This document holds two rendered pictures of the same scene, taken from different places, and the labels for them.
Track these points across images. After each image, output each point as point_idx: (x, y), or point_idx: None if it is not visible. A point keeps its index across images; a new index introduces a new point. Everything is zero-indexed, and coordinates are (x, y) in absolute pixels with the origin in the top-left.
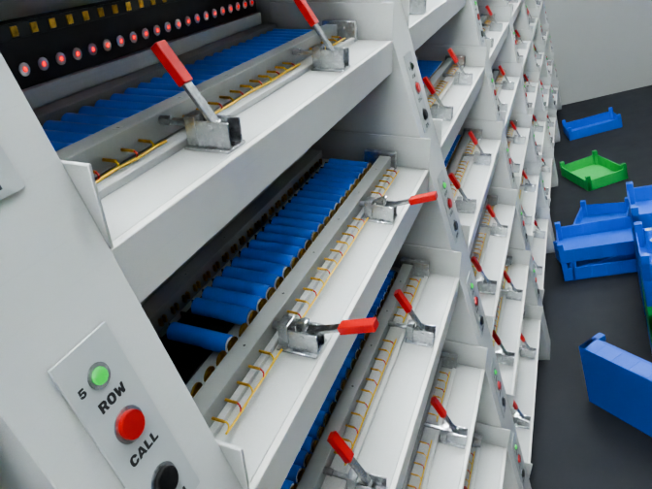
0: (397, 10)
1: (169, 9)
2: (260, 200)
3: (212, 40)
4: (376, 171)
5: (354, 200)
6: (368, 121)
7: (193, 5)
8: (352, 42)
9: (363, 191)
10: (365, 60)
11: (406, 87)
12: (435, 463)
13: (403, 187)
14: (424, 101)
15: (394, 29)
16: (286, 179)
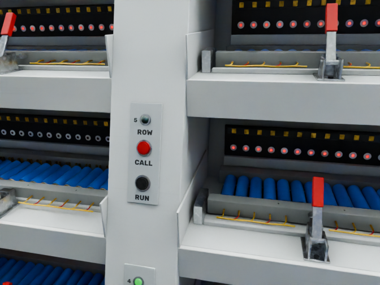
0: (160, 50)
1: (35, 18)
2: (43, 152)
3: (71, 44)
4: (70, 190)
5: (13, 184)
6: None
7: (59, 19)
8: (106, 69)
9: (27, 186)
10: (20, 76)
11: (109, 134)
12: None
13: (61, 220)
14: (165, 173)
15: (127, 68)
16: (74, 156)
